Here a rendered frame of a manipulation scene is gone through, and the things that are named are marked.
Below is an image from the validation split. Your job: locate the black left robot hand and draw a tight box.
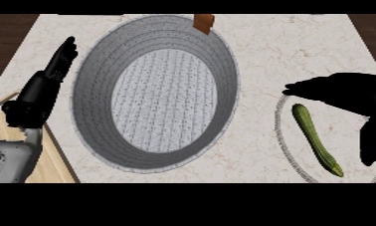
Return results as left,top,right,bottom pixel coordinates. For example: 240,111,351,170
0,36,79,129

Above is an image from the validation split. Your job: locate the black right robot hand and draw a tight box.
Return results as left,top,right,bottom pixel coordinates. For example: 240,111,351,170
280,72,376,167

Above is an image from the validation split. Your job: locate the green squash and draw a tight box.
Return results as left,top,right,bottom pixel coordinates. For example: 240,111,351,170
290,103,345,178

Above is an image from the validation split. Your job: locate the white round placemat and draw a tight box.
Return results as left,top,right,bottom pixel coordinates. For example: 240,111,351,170
272,93,376,184

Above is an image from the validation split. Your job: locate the grey woven basket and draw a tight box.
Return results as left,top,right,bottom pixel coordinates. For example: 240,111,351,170
70,14,240,174

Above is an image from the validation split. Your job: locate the brown leather basket tag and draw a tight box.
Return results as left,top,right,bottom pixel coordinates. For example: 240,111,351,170
191,14,215,36

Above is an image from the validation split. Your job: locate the pale wooden cutting board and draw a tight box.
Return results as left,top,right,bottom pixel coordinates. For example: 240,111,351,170
0,91,82,184

